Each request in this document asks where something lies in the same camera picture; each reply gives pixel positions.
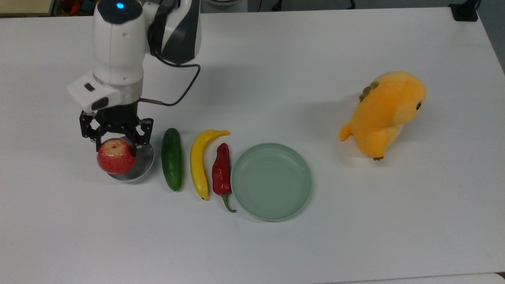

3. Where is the yellow banana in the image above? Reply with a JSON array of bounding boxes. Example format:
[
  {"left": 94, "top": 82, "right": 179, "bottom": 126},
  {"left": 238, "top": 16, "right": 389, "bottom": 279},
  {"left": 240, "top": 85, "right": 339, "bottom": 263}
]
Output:
[{"left": 190, "top": 129, "right": 230, "bottom": 201}]

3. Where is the pale green round plate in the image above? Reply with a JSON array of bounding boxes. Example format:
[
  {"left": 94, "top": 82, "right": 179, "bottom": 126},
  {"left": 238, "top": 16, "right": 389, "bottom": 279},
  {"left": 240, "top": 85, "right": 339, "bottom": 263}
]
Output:
[{"left": 231, "top": 142, "right": 312, "bottom": 222}]

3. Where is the grey round bowl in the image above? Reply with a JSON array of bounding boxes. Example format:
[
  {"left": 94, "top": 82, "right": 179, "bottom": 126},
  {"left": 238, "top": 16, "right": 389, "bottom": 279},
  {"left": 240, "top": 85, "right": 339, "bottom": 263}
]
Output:
[{"left": 108, "top": 136, "right": 155, "bottom": 183}]

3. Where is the red chili pepper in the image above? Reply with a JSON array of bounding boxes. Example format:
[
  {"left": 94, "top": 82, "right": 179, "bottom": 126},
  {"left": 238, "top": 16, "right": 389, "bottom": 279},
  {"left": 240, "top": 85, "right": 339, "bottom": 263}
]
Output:
[{"left": 212, "top": 143, "right": 237, "bottom": 213}]

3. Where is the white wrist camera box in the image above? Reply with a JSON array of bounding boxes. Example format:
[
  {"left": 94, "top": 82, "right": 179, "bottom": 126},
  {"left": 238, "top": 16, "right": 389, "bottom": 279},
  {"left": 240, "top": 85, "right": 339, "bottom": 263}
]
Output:
[{"left": 67, "top": 72, "right": 121, "bottom": 115}]

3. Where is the orange plush toy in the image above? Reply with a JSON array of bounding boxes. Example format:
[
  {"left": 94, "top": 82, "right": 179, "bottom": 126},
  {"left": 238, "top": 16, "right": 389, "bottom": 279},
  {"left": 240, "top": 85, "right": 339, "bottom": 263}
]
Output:
[{"left": 339, "top": 71, "right": 427, "bottom": 161}]

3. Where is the tan cardboard box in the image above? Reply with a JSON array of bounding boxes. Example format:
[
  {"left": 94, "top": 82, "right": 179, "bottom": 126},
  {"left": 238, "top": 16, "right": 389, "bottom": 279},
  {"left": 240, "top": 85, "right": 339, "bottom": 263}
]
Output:
[{"left": 0, "top": 0, "right": 55, "bottom": 17}]

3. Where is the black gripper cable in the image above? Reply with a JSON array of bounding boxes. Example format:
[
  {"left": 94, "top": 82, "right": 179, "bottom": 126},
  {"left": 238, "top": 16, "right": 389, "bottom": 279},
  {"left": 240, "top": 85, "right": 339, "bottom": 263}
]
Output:
[{"left": 139, "top": 37, "right": 201, "bottom": 107}]

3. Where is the red apple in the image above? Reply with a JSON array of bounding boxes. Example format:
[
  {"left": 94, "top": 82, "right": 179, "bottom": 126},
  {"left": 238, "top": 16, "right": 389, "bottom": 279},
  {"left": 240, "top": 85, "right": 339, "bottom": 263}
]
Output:
[{"left": 97, "top": 138, "right": 136, "bottom": 175}]

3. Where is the green cucumber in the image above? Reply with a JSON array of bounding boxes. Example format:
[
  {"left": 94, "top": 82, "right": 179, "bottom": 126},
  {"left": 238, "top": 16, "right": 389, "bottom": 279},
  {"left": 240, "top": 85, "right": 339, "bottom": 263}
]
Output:
[{"left": 161, "top": 128, "right": 183, "bottom": 192}]

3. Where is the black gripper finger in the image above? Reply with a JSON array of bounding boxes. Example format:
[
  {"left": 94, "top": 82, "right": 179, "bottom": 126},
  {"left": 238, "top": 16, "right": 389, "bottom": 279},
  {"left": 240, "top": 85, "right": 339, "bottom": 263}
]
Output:
[
  {"left": 125, "top": 118, "right": 154, "bottom": 157},
  {"left": 80, "top": 111, "right": 104, "bottom": 153}
]

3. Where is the clear bin of toy fruit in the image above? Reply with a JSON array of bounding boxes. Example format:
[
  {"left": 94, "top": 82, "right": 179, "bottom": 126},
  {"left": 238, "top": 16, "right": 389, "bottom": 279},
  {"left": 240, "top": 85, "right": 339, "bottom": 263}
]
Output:
[{"left": 53, "top": 0, "right": 99, "bottom": 17}]

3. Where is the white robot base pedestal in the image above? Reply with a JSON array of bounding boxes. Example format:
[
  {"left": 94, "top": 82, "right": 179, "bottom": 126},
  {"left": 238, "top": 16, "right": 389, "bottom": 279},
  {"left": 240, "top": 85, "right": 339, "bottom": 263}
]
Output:
[{"left": 201, "top": 0, "right": 249, "bottom": 13}]

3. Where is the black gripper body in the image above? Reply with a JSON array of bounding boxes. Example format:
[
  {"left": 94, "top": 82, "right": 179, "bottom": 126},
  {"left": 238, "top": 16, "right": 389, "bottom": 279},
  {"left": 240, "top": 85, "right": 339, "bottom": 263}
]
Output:
[{"left": 95, "top": 100, "right": 140, "bottom": 133}]

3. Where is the black corner clamp mount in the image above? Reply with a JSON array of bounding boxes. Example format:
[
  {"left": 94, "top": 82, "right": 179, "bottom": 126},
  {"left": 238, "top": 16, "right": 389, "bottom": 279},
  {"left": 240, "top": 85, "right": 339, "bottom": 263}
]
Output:
[{"left": 449, "top": 0, "right": 483, "bottom": 22}]

